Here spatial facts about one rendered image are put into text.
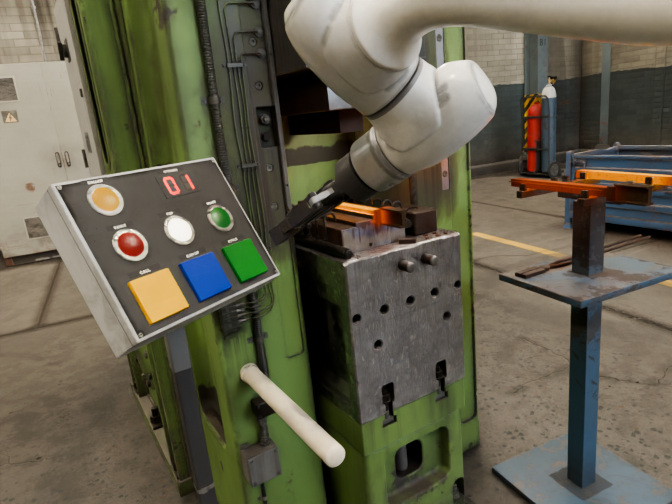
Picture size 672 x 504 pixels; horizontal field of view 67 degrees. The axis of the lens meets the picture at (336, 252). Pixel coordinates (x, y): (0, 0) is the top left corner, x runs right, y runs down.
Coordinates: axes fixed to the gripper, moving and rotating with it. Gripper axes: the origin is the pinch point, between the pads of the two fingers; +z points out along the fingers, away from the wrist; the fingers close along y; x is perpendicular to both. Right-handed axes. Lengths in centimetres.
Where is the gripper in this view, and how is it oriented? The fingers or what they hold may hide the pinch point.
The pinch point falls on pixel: (286, 229)
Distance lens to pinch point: 90.4
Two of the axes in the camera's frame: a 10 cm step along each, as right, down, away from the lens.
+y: 5.5, -2.7, 7.9
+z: -6.7, 4.2, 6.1
